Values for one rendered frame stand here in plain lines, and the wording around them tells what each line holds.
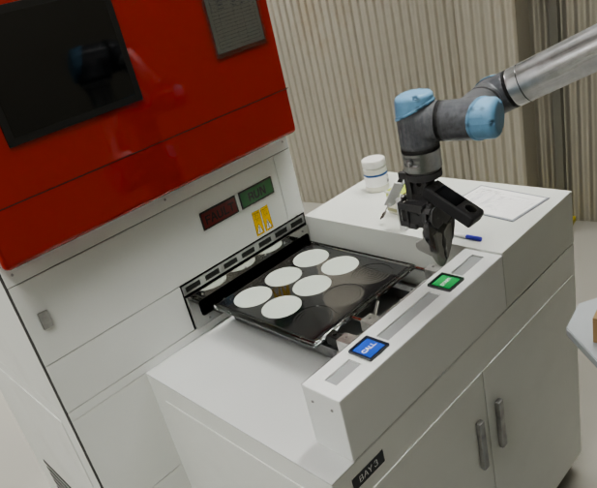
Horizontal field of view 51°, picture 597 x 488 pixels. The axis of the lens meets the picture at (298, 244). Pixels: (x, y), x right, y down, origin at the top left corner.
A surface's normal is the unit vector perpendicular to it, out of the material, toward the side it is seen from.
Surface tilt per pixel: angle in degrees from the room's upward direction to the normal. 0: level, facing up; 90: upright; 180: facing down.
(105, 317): 90
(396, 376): 90
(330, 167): 90
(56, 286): 90
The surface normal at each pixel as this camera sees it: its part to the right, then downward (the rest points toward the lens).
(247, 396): -0.22, -0.88
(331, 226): -0.69, 0.44
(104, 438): 0.69, 0.16
